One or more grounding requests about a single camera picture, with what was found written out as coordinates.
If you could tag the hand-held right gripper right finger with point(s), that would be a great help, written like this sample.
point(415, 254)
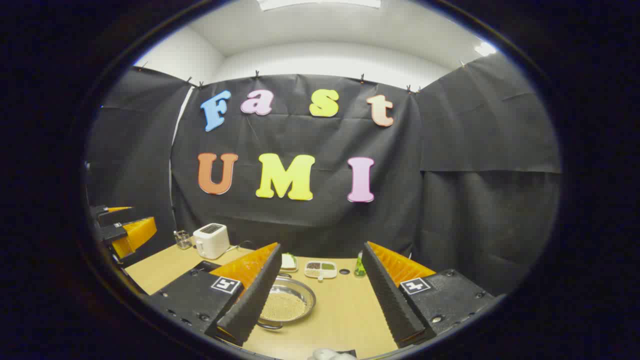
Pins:
point(390, 300)

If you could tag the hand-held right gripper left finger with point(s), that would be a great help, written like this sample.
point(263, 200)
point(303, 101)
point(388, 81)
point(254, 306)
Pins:
point(252, 295)

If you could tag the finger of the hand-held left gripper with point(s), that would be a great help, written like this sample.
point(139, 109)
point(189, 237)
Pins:
point(112, 209)
point(132, 235)

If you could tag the stainless steel pot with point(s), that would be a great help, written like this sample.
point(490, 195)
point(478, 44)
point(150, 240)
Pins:
point(292, 302)

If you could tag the green drink bottle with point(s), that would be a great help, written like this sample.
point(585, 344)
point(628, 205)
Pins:
point(360, 267)

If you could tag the white sandwich plate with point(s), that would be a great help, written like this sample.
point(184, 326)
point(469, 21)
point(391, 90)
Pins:
point(289, 269)

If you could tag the white bread sandwich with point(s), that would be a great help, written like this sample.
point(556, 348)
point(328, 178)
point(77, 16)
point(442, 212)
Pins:
point(289, 260)

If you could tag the white toaster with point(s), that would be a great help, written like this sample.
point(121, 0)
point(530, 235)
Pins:
point(211, 241)

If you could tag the divided dish of beans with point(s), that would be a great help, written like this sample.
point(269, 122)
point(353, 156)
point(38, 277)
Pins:
point(320, 269)

